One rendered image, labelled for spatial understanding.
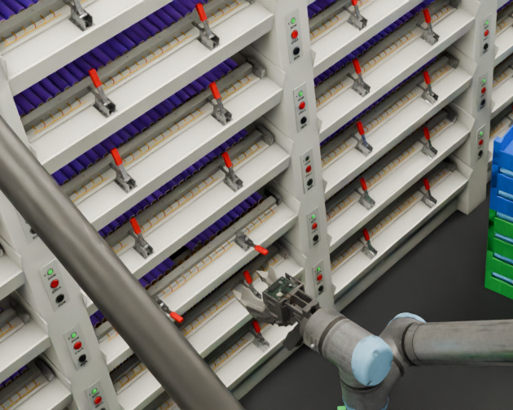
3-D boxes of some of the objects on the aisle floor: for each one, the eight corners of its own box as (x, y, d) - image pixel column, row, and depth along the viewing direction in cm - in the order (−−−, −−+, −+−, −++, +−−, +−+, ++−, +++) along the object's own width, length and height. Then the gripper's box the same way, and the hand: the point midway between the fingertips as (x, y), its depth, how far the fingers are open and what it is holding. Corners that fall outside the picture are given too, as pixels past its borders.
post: (336, 330, 291) (276, -337, 171) (313, 351, 287) (235, -319, 167) (287, 296, 303) (196, -352, 182) (264, 315, 298) (156, -336, 178)
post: (151, 495, 260) (-85, -182, 139) (122, 520, 255) (-146, -156, 135) (103, 449, 271) (-153, -212, 151) (75, 473, 267) (-212, -189, 146)
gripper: (335, 289, 206) (262, 243, 218) (291, 327, 200) (219, 277, 213) (339, 317, 212) (267, 271, 224) (295, 355, 206) (225, 305, 218)
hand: (249, 286), depth 220 cm, fingers open, 6 cm apart
